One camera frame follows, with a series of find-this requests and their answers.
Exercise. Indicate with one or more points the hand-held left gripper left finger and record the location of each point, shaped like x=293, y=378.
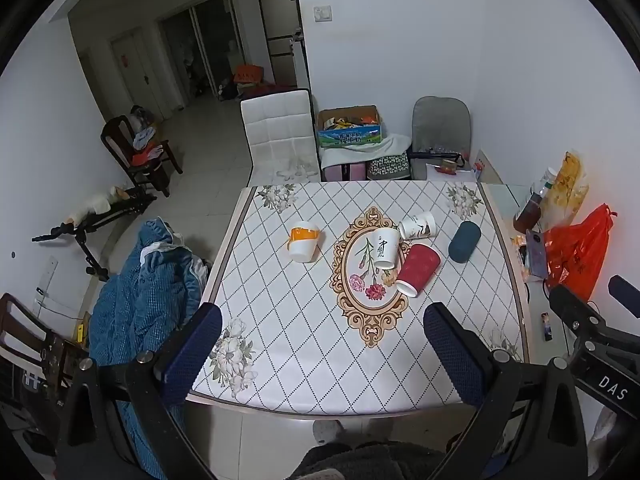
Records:
x=196, y=347

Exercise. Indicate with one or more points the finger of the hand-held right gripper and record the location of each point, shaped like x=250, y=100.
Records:
x=626, y=295
x=575, y=307

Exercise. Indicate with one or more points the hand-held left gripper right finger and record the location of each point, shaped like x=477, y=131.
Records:
x=454, y=352

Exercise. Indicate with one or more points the red ribbed paper cup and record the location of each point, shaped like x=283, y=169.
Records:
x=419, y=270

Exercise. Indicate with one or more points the white cup with black script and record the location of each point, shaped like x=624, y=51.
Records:
x=385, y=251

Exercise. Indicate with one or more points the white cup with bird print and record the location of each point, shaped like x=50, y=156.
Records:
x=419, y=226

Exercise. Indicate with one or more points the orange and white cup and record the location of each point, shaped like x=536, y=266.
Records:
x=304, y=244

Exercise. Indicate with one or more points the red plastic bag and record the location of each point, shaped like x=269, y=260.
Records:
x=577, y=252

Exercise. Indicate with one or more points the blue quilted blanket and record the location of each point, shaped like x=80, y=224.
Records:
x=140, y=305

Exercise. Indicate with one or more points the floral diamond pattern tablecloth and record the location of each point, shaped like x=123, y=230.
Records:
x=280, y=320

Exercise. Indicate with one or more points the brown bottle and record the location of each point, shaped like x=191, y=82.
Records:
x=529, y=212

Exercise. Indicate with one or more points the dark blue oval case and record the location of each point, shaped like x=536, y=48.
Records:
x=464, y=241

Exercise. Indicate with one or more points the small yellow object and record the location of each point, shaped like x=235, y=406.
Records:
x=78, y=332

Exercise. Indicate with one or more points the yellow plastic bag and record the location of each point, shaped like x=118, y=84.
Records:
x=567, y=185

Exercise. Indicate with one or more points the glass dining table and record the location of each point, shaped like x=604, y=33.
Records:
x=500, y=200

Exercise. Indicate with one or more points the person's dark trousers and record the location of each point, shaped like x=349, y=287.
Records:
x=372, y=460

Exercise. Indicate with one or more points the grey slipper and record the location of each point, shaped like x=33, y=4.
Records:
x=327, y=432

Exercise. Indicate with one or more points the black tripod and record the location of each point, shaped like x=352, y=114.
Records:
x=105, y=220

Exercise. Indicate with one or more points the beige board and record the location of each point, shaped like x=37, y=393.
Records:
x=487, y=167

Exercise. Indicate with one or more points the brown wooden chair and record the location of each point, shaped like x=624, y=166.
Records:
x=30, y=345

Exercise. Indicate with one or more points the patterned black and white bag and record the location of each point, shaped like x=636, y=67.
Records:
x=389, y=166

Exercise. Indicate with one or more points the pink storage box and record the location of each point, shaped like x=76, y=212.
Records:
x=345, y=172

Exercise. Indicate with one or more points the pile of clothes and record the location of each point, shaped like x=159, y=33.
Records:
x=145, y=142

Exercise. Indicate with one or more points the white cloth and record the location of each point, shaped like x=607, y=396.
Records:
x=380, y=152

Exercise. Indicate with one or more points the dark wooden chair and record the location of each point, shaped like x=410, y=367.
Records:
x=117, y=140

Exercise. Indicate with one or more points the grey padded chair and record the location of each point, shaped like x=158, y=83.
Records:
x=440, y=122

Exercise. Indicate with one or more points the white padded chair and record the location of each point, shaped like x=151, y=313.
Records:
x=277, y=132

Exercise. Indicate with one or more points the open cardboard box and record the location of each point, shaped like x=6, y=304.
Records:
x=350, y=127

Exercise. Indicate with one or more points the orange box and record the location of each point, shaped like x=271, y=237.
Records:
x=248, y=75

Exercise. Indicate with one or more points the white light switch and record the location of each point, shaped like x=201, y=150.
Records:
x=322, y=13

